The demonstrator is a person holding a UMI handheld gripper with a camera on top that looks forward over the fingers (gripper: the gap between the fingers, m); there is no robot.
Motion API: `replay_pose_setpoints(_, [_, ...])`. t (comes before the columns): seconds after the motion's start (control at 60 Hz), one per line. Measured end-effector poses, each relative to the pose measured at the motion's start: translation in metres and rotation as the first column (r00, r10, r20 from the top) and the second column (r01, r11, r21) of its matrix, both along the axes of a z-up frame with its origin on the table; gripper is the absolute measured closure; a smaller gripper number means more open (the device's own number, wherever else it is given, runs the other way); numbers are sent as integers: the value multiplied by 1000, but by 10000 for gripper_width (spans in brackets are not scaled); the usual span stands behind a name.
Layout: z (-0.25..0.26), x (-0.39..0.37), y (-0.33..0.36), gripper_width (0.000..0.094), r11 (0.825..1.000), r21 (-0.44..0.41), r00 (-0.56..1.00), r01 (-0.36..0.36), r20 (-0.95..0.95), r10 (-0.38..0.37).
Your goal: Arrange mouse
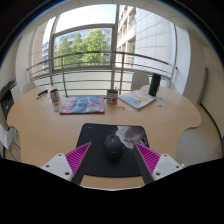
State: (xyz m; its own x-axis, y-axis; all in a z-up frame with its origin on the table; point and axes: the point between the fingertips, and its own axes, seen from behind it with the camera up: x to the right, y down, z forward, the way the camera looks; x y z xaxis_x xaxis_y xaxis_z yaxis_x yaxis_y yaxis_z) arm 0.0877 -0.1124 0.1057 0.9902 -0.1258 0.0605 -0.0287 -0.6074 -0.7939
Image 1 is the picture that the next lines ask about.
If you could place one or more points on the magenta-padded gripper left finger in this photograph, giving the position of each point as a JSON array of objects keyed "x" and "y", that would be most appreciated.
[{"x": 56, "y": 165}]

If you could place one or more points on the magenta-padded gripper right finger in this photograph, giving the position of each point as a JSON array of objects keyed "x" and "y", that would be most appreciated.
[{"x": 165, "y": 165}]

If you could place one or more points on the black computer mouse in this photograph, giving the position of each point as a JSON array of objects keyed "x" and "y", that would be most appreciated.
[{"x": 113, "y": 147}]

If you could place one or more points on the black mouse pad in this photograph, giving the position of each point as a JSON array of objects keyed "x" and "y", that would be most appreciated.
[{"x": 96, "y": 136}]

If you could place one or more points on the white chair with wooden legs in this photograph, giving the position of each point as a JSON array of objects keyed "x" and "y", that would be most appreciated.
[{"x": 7, "y": 136}]

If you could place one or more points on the red and blue magazine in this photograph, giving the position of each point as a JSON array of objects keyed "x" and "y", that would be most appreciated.
[{"x": 83, "y": 104}]

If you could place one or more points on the printed mug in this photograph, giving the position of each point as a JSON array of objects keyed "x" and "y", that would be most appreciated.
[
  {"x": 112, "y": 96},
  {"x": 55, "y": 97}
]

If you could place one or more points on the light blue book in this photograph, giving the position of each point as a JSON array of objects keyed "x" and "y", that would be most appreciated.
[{"x": 137, "y": 99}]

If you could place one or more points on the small black box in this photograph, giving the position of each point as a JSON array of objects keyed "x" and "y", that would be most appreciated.
[{"x": 42, "y": 93}]

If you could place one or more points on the metal balcony railing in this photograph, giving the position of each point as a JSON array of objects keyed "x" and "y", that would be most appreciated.
[{"x": 100, "y": 52}]

